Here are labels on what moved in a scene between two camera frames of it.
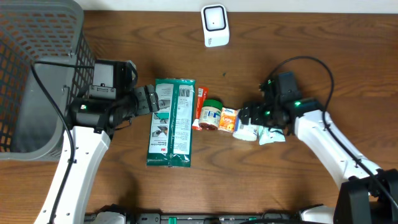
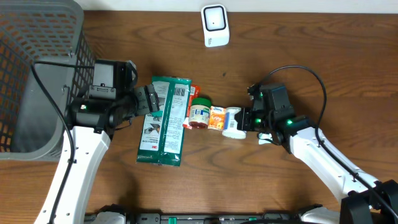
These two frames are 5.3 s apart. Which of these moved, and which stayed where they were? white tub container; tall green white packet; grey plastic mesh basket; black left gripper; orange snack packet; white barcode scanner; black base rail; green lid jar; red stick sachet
Moved: tall green white packet; green lid jar; orange snack packet; red stick sachet; white tub container
Stayed: black base rail; grey plastic mesh basket; white barcode scanner; black left gripper
